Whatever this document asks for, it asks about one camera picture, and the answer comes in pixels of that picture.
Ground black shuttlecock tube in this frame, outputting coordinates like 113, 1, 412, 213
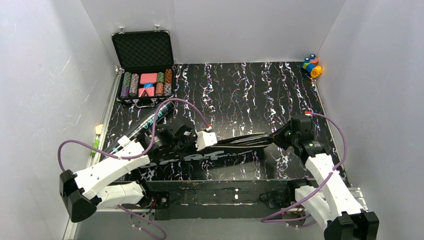
99, 101, 175, 161

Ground black racket bag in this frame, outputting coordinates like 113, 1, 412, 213
141, 132, 273, 169

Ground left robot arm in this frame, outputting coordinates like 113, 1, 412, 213
59, 125, 217, 223

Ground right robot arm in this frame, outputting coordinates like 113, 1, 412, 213
261, 112, 380, 240

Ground colourful toy blocks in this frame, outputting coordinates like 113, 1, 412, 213
301, 54, 323, 79

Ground black poker chip case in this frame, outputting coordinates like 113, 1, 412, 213
111, 27, 175, 106

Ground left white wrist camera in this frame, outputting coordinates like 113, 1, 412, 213
195, 131, 218, 151

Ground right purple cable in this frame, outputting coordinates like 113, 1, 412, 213
259, 111, 347, 229

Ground purple cable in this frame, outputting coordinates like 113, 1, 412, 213
259, 111, 347, 229
57, 97, 213, 240

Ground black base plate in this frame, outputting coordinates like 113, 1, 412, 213
122, 179, 317, 221

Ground beige clip on rail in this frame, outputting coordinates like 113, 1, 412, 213
95, 124, 104, 135

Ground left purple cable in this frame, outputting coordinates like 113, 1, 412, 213
57, 97, 213, 240

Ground green clip on rail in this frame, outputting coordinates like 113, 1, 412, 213
90, 139, 100, 157

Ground aluminium rail frame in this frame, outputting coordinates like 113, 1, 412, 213
62, 66, 369, 240

